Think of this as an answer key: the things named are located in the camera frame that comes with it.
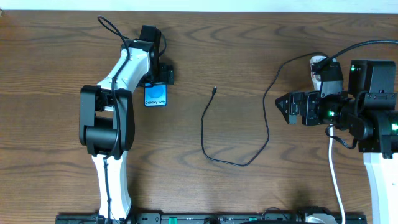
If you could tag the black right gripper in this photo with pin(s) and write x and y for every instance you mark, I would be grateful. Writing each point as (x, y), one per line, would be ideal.
(303, 108)

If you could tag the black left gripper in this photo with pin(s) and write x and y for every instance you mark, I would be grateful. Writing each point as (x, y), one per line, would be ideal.
(166, 76)

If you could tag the white power strip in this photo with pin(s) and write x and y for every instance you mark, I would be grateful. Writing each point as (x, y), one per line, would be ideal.
(316, 79)

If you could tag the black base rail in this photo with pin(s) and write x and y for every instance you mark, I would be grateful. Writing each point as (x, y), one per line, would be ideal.
(156, 218)

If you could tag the blue Galaxy smartphone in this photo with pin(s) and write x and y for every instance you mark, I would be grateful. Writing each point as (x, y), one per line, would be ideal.
(155, 95)

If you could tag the white USB charger plug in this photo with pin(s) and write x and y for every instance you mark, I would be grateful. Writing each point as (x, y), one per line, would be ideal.
(316, 59)

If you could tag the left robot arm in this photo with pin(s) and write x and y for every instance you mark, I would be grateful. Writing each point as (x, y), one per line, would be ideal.
(106, 120)

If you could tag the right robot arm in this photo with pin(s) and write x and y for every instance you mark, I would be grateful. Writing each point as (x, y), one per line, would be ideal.
(366, 109)

